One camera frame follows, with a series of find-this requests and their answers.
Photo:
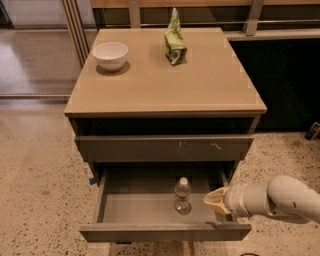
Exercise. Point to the grey drawer cabinet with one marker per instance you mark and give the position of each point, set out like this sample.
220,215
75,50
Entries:
208,94

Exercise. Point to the clear plastic water bottle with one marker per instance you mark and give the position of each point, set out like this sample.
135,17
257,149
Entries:
182,193

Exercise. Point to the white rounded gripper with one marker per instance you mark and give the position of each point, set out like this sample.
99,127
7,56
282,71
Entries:
234,200

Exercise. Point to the green chip bag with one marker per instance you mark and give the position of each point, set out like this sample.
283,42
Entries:
175,47

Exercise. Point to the white ceramic bowl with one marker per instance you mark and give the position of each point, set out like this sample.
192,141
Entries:
111,56

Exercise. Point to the dark object on floor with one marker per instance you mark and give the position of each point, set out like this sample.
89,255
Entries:
313,132

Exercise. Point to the closed grey top drawer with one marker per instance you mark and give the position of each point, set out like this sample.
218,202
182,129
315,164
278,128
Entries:
188,148

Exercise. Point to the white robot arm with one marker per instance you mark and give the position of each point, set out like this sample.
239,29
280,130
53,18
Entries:
283,198

